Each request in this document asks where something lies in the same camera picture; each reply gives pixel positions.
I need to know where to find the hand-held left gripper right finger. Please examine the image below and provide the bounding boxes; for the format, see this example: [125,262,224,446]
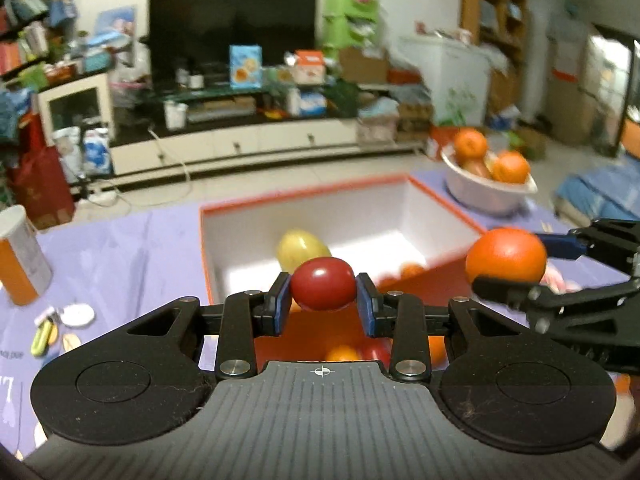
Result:
[355,274,527,382]

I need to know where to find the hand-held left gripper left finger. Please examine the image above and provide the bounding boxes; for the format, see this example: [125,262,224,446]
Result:
[127,271,293,382]

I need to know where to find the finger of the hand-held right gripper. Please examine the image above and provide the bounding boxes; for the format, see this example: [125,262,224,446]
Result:
[472,275,640,376]
[536,217,640,281]

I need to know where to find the large round orange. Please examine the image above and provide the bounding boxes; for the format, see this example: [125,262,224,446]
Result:
[465,227,548,292]

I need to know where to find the red tomato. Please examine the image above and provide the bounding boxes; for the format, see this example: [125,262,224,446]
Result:
[361,340,392,366]
[290,256,357,312]

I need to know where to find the orange cardboard box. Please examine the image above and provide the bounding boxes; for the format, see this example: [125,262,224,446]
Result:
[199,174,488,366]

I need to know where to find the yellow-green mango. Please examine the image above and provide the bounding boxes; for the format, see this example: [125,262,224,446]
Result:
[276,229,333,276]

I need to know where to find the orange with green stem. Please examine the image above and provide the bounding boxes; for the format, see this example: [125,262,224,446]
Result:
[453,128,489,162]
[492,151,531,184]

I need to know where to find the white bowl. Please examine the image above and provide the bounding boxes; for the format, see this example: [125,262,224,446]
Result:
[441,147,539,214]

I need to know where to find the brown fruit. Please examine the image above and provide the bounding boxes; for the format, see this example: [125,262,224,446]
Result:
[461,159,493,181]

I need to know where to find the white TV cabinet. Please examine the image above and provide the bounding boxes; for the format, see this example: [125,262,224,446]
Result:
[107,80,431,177]

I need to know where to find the white chest freezer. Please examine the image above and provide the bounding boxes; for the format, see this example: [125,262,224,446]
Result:
[400,35,493,128]

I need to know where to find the blue tissue pack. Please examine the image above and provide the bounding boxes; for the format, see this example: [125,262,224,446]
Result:
[299,92,328,116]

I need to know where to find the white round tag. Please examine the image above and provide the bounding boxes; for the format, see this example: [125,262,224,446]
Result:
[62,302,95,329]

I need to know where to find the white jar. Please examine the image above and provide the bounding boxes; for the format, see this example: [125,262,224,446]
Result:
[164,101,189,131]

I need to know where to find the wooden shelf unit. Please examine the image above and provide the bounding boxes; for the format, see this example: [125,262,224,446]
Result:
[460,0,531,116]

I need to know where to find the orange and white carton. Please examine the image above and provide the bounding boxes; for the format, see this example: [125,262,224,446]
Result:
[292,50,326,85]

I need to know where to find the brown cardboard box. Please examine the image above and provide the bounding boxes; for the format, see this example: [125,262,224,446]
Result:
[339,47,391,85]

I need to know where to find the blue and white bag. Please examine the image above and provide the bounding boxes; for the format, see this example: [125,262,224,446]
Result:
[82,127,114,176]

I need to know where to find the blue snack box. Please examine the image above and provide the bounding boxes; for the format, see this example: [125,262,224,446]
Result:
[229,45,264,90]

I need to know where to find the green key fob with keys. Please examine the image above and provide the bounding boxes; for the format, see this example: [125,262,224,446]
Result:
[31,309,60,358]

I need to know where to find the orange and white canister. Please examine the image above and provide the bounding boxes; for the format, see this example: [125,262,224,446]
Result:
[0,205,54,307]

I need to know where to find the red bag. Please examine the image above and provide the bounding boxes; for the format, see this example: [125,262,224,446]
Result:
[10,145,76,231]

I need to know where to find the white glass-door cabinet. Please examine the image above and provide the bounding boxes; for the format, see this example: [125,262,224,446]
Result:
[37,72,116,148]

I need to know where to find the green storage shelf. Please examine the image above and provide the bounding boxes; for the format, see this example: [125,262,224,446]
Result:
[322,0,381,61]

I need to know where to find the black television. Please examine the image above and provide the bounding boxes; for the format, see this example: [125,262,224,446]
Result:
[147,0,319,86]

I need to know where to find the teal jacket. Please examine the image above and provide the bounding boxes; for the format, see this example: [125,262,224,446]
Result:
[0,90,22,142]

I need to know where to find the bookshelf with books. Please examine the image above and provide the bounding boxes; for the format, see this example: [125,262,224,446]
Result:
[0,0,81,86]

